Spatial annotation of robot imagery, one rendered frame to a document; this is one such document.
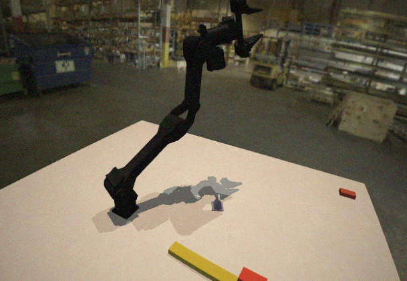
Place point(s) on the yellow bar with red block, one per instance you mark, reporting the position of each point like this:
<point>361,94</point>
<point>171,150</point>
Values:
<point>209,269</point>

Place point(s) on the red rectangular bar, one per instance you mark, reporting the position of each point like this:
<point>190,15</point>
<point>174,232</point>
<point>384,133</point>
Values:
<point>347,193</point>

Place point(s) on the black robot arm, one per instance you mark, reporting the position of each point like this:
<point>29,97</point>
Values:
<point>196,50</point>

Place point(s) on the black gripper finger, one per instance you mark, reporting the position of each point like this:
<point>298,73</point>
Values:
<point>252,40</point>
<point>251,10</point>

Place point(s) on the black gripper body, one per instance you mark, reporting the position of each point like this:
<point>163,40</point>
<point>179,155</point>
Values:
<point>234,30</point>

